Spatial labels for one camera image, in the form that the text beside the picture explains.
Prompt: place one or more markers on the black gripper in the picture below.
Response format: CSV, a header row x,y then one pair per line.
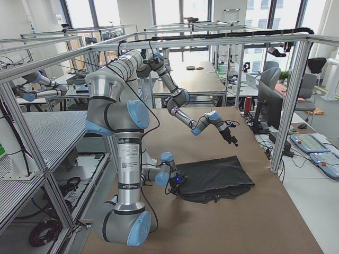
x,y
177,186
227,135

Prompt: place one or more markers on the black printed t-shirt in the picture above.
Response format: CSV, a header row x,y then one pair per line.
x,y
214,179

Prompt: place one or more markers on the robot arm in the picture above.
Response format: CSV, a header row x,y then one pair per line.
x,y
179,96
123,219

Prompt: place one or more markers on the black Huawei monitor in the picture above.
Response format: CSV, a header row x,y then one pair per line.
x,y
269,106

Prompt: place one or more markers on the blue teach pendant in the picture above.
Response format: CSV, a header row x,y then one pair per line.
x,y
308,143
327,162

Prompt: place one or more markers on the grey office chair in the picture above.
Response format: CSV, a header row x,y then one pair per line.
x,y
306,90

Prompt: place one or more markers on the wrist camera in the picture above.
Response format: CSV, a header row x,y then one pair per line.
x,y
232,124

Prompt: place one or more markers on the aluminium frame post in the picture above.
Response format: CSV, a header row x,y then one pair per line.
x,y
290,102

